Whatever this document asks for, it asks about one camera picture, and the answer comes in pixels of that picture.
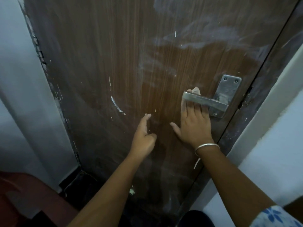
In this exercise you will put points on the white blue floral garment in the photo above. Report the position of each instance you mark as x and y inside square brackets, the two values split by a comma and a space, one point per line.
[277, 217]

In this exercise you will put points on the person's right forearm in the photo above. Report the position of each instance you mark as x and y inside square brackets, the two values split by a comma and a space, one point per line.
[236, 186]

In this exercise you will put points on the silver bangle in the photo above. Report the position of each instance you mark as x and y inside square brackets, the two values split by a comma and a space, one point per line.
[208, 146]

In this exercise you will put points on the person's right hand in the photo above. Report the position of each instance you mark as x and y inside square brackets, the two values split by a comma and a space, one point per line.
[195, 125]

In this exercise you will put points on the dark red plastic chair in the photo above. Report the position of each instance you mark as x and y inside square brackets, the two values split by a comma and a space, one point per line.
[30, 198]

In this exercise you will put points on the person's left forearm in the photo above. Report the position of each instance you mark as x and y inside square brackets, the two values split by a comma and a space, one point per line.
[104, 193]

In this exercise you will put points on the person's left hand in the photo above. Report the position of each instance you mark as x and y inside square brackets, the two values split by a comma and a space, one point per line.
[143, 139]

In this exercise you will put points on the small white cloth wad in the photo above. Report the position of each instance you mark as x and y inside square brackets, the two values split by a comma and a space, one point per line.
[195, 90]

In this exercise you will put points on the brown wooden door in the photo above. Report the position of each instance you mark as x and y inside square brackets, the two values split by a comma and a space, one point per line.
[142, 56]

